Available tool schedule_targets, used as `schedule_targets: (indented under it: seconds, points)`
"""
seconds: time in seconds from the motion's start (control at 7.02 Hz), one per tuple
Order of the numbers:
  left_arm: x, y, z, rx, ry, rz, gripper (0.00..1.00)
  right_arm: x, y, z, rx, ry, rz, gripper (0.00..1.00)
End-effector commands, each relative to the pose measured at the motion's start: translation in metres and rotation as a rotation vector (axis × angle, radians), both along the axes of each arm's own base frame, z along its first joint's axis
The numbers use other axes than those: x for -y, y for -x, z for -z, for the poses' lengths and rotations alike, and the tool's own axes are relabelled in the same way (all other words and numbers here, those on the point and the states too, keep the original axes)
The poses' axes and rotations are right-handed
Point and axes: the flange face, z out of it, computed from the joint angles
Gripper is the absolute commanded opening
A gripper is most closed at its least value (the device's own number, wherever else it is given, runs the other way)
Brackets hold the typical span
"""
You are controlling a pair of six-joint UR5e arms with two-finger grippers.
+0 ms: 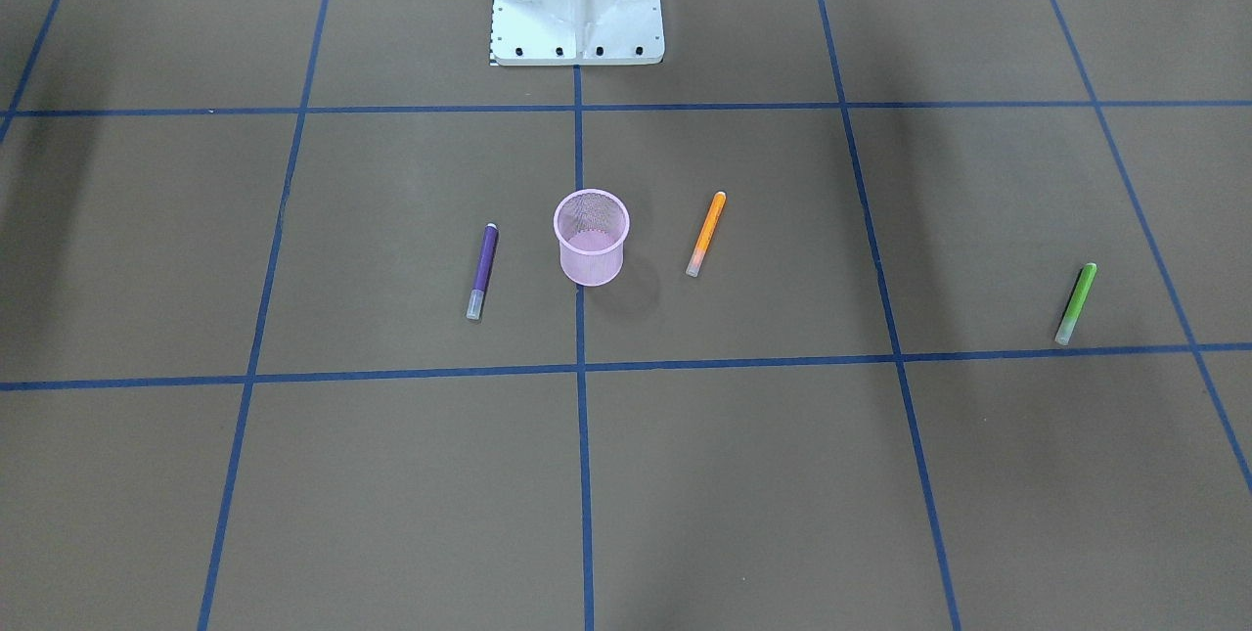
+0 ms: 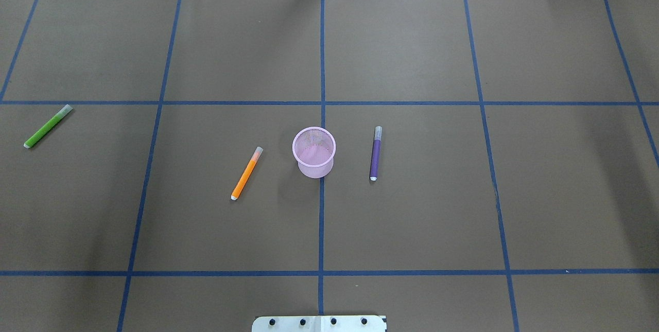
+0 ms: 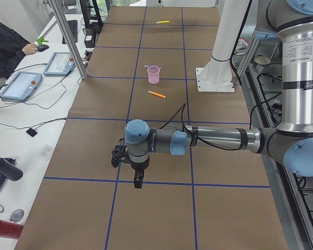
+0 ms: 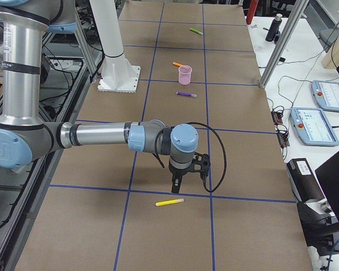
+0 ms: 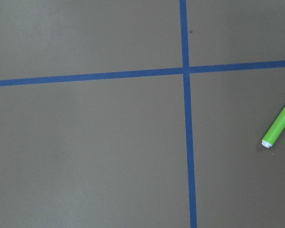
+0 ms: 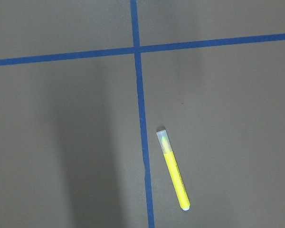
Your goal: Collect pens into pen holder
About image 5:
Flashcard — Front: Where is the green marker pen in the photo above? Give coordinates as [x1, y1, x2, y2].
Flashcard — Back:
[261, 106, 285, 148]

